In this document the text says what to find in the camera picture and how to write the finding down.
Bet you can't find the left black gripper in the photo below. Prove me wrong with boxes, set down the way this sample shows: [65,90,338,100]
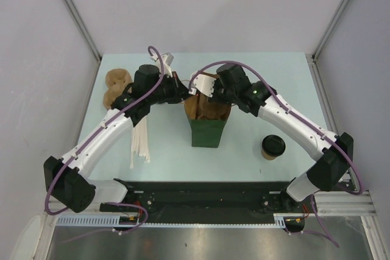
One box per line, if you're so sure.
[147,72,193,105]

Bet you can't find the single brown pulp carrier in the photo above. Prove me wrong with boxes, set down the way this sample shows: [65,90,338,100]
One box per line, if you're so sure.
[196,94,230,120]

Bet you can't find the green paper bag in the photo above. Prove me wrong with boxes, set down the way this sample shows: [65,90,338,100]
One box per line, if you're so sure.
[182,72,231,149]

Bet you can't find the black cup lid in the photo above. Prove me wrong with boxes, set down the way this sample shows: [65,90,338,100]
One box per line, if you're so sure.
[261,135,286,155]

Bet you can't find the brown paper cup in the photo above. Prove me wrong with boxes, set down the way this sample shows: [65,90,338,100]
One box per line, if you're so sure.
[261,148,281,161]

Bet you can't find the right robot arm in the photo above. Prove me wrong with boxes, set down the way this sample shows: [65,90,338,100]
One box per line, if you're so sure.
[208,61,354,212]

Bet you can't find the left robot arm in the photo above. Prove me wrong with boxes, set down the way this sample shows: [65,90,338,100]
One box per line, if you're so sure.
[43,65,190,215]

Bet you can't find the brown pulp cup carriers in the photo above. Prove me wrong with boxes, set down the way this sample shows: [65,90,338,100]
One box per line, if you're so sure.
[103,68,132,110]

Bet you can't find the white wrapped straws bundle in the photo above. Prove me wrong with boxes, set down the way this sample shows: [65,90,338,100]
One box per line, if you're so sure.
[130,116,151,169]

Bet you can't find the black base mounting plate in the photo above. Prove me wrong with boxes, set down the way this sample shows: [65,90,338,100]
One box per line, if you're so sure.
[99,181,313,225]

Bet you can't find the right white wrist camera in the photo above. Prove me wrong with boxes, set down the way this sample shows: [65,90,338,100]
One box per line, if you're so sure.
[189,74,217,97]

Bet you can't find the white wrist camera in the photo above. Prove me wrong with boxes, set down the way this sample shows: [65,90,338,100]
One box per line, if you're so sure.
[189,74,217,97]
[149,52,174,77]

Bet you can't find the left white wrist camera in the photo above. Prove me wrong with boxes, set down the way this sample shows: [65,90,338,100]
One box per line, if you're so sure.
[149,52,174,77]

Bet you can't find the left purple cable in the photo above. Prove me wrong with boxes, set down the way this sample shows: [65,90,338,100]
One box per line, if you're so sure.
[44,46,170,239]

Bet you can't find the aluminium frame rail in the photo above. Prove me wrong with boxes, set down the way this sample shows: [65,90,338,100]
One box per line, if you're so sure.
[42,54,390,260]

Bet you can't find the white slotted cable duct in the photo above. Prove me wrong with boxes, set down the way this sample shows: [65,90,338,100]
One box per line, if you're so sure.
[56,214,286,229]

